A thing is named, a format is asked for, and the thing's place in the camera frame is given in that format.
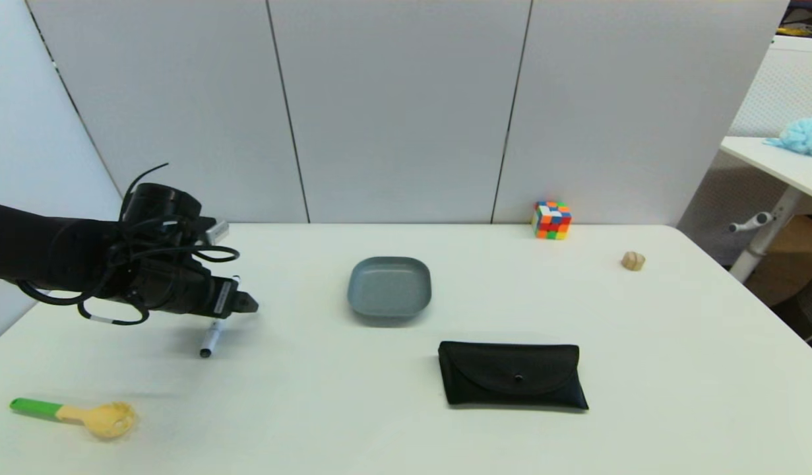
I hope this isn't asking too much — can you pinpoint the white marker with black cap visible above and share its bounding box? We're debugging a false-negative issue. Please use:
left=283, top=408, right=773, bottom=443
left=199, top=275, right=242, bottom=359

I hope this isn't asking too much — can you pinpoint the grey square plate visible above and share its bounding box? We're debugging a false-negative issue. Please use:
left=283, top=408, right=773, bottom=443
left=347, top=256, right=433, bottom=323

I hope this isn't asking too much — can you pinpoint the black snap pouch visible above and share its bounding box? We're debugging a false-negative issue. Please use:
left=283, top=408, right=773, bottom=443
left=437, top=340, right=590, bottom=412

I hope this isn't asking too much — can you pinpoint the multicoloured puzzle cube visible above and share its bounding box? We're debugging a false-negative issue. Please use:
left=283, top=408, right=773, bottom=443
left=530, top=201, right=572, bottom=241

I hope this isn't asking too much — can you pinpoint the brown cardboard box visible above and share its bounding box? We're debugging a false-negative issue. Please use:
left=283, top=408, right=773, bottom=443
left=742, top=214, right=812, bottom=308

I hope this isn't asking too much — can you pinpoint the white side table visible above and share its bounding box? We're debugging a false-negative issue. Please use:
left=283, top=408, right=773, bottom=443
left=717, top=136, right=812, bottom=284

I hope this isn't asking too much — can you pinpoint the dark mesh object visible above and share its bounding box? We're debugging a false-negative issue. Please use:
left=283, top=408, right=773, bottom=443
left=771, top=267, right=812, bottom=363

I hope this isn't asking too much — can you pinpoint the white pegboard panel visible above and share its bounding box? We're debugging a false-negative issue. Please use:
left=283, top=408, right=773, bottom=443
left=675, top=36, right=812, bottom=266

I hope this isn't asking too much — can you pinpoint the light blue fluffy ball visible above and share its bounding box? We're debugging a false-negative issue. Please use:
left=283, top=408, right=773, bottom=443
left=763, top=117, right=812, bottom=158

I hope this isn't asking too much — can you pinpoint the black looping arm cable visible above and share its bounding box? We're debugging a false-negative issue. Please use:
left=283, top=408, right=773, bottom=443
left=15, top=162, right=242, bottom=328

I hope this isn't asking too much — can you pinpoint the wooden spoon with green handle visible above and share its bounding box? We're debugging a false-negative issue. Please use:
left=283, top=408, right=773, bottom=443
left=9, top=397, right=137, bottom=440

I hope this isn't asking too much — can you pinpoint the grey table crank handle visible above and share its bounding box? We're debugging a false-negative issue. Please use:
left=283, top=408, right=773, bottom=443
left=728, top=212, right=774, bottom=235

